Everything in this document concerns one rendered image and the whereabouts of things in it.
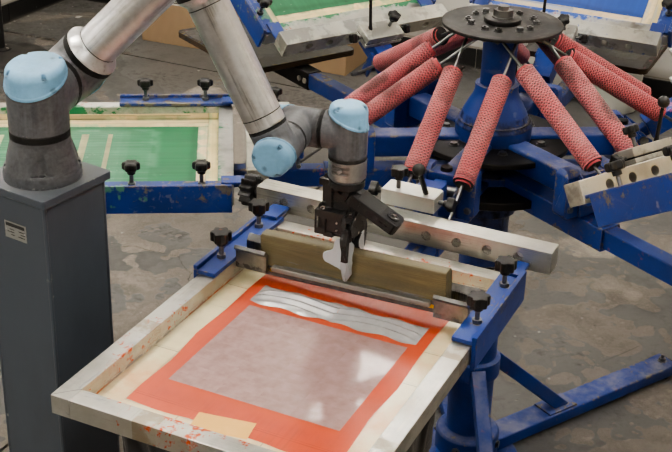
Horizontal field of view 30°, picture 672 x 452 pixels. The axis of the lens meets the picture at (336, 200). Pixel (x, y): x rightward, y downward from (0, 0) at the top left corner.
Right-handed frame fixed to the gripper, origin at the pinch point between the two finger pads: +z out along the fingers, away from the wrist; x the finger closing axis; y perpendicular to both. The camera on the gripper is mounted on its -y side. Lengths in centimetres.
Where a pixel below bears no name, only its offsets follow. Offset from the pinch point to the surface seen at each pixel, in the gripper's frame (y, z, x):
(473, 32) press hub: 3, -29, -73
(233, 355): 10.5, 6.2, 29.7
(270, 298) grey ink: 14.1, 5.6, 8.5
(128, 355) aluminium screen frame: 25.4, 3.8, 41.9
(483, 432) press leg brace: -10, 78, -68
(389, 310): -8.6, 6.1, 0.8
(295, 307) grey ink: 7.9, 5.5, 9.6
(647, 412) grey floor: -43, 101, -133
